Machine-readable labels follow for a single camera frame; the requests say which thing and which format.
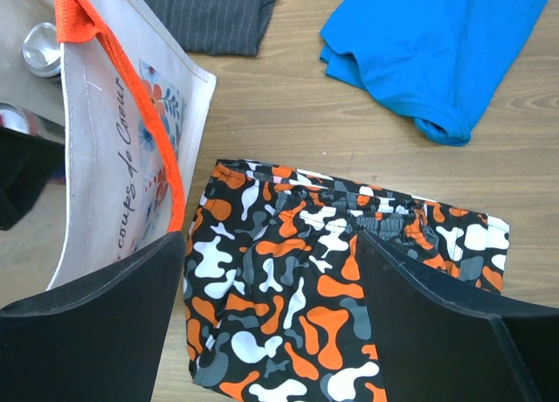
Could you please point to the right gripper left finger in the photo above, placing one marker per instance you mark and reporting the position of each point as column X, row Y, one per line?
column 98, row 338

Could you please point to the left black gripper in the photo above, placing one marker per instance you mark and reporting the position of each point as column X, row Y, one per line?
column 27, row 164

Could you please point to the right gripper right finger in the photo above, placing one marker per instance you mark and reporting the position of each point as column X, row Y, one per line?
column 440, row 339

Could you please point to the silver top can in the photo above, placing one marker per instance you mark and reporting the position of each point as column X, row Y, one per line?
column 41, row 51

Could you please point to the beige canvas tote bag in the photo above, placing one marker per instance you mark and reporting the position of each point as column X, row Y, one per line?
column 130, row 107

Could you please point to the orange camouflage folded garment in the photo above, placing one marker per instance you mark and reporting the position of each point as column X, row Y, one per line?
column 274, row 304

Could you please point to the folded dark grey garment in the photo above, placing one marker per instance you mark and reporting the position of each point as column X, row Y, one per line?
column 216, row 27

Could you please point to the folded teal shirt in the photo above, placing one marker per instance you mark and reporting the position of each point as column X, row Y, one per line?
column 437, row 62

